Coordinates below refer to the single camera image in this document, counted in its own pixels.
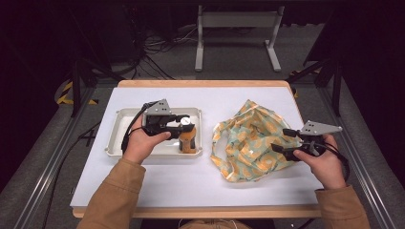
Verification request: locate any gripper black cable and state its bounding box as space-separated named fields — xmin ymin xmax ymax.
xmin=320 ymin=140 xmax=352 ymax=183
xmin=41 ymin=100 xmax=160 ymax=229

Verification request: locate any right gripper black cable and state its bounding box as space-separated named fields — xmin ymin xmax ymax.
xmin=320 ymin=140 xmax=352 ymax=183

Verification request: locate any white table mat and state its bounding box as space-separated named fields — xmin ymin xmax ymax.
xmin=69 ymin=86 xmax=325 ymax=209

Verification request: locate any black metal stand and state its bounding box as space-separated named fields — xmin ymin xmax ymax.
xmin=287 ymin=56 xmax=344 ymax=117
xmin=67 ymin=56 xmax=126 ymax=118

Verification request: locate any person's left hand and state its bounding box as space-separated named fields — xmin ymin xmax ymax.
xmin=121 ymin=117 xmax=172 ymax=166

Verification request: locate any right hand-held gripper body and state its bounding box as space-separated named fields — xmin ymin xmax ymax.
xmin=293 ymin=119 xmax=344 ymax=159

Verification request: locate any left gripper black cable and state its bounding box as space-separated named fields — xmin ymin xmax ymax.
xmin=41 ymin=100 xmax=160 ymax=229

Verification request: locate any green orange patterned bag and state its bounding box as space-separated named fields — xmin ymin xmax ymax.
xmin=209 ymin=99 xmax=304 ymax=183

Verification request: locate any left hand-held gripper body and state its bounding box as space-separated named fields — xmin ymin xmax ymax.
xmin=141 ymin=98 xmax=181 ymax=140

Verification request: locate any bundle of black floor cables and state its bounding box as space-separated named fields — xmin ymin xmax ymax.
xmin=119 ymin=24 xmax=199 ymax=81

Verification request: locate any amber bottle with white cap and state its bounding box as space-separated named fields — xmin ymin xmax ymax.
xmin=177 ymin=116 xmax=199 ymax=156

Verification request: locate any wooden table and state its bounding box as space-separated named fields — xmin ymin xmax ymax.
xmin=72 ymin=79 xmax=323 ymax=219

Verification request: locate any person's torso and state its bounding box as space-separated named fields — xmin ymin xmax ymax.
xmin=177 ymin=219 xmax=256 ymax=229

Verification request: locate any white metal stand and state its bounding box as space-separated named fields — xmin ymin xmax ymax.
xmin=194 ymin=4 xmax=286 ymax=73

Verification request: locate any person's right hand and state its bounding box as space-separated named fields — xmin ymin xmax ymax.
xmin=292 ymin=134 xmax=348 ymax=191

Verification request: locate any white plastic tray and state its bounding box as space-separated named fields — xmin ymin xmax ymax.
xmin=104 ymin=107 xmax=204 ymax=160

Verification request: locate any aluminium rail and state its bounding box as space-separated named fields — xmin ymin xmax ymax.
xmin=318 ymin=86 xmax=399 ymax=229
xmin=13 ymin=85 xmax=97 ymax=229

